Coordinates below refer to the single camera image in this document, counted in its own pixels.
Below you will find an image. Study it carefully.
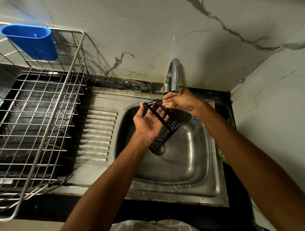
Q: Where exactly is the black wire basket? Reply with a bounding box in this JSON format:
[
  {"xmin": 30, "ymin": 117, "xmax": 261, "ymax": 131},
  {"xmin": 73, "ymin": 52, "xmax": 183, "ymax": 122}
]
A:
[{"xmin": 142, "ymin": 99, "xmax": 182, "ymax": 154}]

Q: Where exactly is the steel wire dish rack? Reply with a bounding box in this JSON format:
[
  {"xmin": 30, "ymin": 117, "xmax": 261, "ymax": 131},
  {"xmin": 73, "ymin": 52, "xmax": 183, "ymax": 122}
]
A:
[{"xmin": 0, "ymin": 23, "xmax": 90, "ymax": 222}]

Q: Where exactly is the person's patterned clothing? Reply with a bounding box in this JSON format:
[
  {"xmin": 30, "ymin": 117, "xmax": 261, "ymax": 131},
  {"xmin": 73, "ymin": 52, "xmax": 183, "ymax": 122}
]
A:
[{"xmin": 109, "ymin": 219, "xmax": 200, "ymax": 231}]

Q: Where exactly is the blue plastic cutlery holder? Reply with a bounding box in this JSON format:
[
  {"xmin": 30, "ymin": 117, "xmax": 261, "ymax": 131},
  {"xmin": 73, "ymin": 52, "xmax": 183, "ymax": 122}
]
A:
[{"xmin": 0, "ymin": 23, "xmax": 59, "ymax": 61}]

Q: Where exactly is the person's right hand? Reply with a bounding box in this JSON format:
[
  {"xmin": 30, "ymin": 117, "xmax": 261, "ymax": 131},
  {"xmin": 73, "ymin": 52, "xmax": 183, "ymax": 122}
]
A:
[{"xmin": 162, "ymin": 87, "xmax": 203, "ymax": 115}]

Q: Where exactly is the red and green bowl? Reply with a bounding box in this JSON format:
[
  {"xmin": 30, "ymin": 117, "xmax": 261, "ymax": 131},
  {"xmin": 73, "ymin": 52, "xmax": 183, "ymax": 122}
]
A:
[{"xmin": 217, "ymin": 146, "xmax": 229, "ymax": 165}]

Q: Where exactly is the person's left hand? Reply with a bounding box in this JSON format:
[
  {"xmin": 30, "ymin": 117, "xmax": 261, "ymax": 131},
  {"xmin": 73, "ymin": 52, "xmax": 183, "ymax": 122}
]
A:
[{"xmin": 133, "ymin": 102, "xmax": 171, "ymax": 143}]

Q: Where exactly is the round sink drain strainer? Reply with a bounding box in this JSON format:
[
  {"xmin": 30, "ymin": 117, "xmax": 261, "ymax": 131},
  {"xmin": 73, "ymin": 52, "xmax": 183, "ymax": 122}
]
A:
[{"xmin": 150, "ymin": 142, "xmax": 166, "ymax": 156}]

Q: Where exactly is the chrome sink faucet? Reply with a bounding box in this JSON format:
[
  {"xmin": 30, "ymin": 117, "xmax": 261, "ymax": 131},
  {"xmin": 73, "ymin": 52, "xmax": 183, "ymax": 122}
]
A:
[{"xmin": 155, "ymin": 58, "xmax": 181, "ymax": 94}]

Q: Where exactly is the stainless steel sink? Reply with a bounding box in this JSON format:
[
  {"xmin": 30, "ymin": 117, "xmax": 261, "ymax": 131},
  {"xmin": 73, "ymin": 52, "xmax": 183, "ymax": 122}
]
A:
[{"xmin": 47, "ymin": 86, "xmax": 230, "ymax": 208}]

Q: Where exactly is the dark steel drip tray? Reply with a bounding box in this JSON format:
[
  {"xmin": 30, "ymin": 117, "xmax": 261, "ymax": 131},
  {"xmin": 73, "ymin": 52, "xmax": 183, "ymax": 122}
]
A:
[{"xmin": 0, "ymin": 64, "xmax": 85, "ymax": 186}]

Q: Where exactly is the person's left forearm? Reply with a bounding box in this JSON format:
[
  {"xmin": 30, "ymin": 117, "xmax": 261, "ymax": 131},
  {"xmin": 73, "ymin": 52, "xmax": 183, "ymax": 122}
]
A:
[{"xmin": 61, "ymin": 133, "xmax": 155, "ymax": 231}]

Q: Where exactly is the person's right forearm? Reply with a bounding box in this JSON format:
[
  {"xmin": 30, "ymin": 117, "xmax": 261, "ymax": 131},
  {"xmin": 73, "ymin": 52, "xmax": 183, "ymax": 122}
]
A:
[{"xmin": 198, "ymin": 100, "xmax": 305, "ymax": 231}]

